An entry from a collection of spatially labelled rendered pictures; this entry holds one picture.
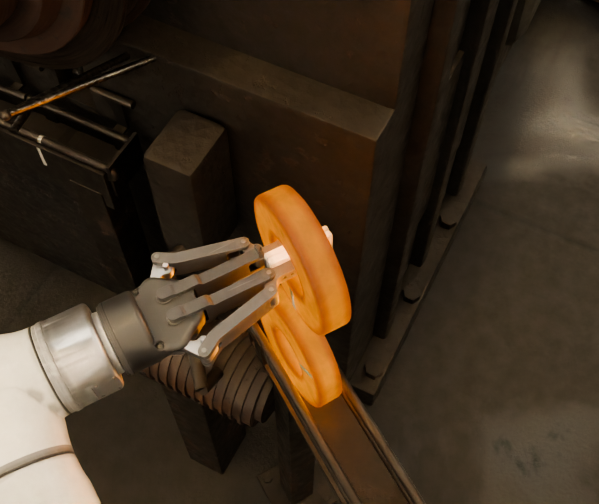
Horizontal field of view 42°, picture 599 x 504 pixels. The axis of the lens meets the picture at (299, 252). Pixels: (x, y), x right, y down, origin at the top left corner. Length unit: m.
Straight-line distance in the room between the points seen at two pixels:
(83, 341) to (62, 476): 0.12
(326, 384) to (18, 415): 0.37
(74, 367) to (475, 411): 1.15
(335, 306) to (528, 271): 1.22
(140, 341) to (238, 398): 0.45
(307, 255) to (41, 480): 0.30
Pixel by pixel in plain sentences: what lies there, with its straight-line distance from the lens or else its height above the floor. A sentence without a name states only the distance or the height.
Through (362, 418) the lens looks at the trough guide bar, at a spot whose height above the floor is 0.69.
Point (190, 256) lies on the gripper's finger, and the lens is 0.78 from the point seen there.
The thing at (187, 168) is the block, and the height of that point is 0.80.
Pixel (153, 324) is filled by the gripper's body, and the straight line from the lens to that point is 0.75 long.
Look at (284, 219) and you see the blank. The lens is 0.73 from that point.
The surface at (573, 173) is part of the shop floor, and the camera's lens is 2.12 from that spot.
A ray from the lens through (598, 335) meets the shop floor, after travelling 1.89.
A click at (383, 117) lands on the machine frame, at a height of 0.87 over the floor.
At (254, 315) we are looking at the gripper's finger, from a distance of 0.75.
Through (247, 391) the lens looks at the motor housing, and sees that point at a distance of 1.15.
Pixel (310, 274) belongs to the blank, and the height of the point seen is 0.97.
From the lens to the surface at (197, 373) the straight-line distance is 1.13.
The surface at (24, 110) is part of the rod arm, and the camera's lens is 0.99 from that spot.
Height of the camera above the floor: 1.59
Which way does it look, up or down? 58 degrees down
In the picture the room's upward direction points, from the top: straight up
